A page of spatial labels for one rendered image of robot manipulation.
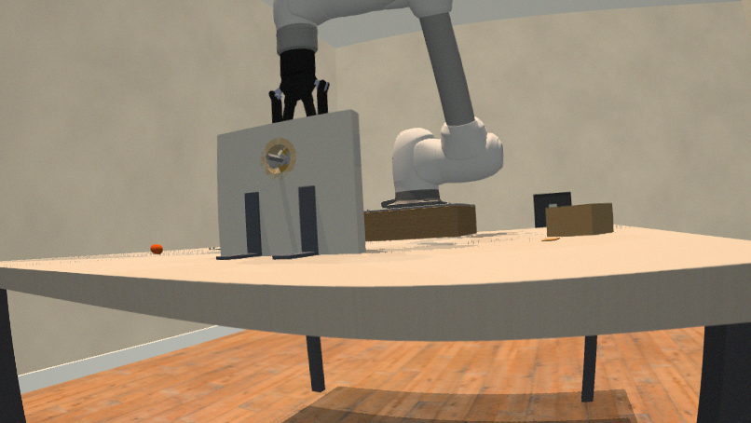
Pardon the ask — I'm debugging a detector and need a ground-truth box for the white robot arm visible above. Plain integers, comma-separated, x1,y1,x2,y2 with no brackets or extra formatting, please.
273,0,503,209

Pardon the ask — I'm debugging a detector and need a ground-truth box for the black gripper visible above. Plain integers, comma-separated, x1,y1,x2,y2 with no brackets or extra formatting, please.
268,48,330,123

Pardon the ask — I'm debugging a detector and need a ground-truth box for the brass door knob with grey square spindle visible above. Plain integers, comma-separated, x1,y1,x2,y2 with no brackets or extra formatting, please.
266,148,289,172

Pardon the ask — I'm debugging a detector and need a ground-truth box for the grey panel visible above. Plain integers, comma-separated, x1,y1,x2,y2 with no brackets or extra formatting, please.
217,109,366,256

